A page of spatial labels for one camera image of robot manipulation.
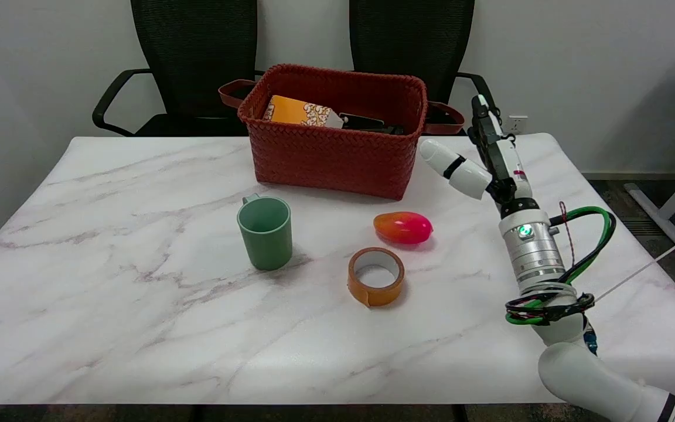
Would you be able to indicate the black flat item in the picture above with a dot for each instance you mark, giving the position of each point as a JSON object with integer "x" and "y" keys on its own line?
{"x": 362, "y": 121}

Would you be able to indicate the white zip tie tail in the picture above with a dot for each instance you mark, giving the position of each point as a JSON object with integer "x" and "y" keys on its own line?
{"x": 642, "y": 269}

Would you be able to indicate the white wall outlet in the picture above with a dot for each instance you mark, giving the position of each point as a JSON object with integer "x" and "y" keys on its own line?
{"x": 519, "y": 124}

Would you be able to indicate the red woven basket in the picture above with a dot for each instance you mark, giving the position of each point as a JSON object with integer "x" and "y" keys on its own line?
{"x": 334, "y": 158}

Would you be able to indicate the red orange toy mango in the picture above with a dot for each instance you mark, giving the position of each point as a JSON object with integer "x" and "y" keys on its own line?
{"x": 403, "y": 228}

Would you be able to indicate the black mesh office chair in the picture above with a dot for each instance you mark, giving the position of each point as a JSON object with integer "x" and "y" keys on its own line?
{"x": 411, "y": 41}
{"x": 194, "y": 58}

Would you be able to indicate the green mug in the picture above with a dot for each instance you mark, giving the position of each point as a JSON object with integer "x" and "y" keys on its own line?
{"x": 265, "y": 237}

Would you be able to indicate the orange patterned box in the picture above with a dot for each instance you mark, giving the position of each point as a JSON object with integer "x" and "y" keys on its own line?
{"x": 298, "y": 111}

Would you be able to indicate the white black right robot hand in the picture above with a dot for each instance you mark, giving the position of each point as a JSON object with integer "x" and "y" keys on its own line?
{"x": 507, "y": 161}

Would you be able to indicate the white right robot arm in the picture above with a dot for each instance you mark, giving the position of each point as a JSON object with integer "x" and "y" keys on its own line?
{"x": 534, "y": 252}

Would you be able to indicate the orange tape roll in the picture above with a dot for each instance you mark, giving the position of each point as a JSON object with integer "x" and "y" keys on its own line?
{"x": 374, "y": 288}

